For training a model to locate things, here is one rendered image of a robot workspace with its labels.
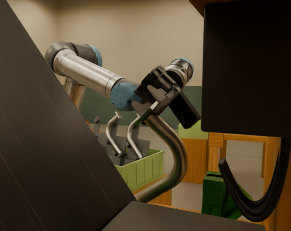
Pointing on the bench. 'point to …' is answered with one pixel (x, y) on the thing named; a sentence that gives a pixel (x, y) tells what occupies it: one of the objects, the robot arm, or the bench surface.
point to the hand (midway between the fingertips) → (153, 118)
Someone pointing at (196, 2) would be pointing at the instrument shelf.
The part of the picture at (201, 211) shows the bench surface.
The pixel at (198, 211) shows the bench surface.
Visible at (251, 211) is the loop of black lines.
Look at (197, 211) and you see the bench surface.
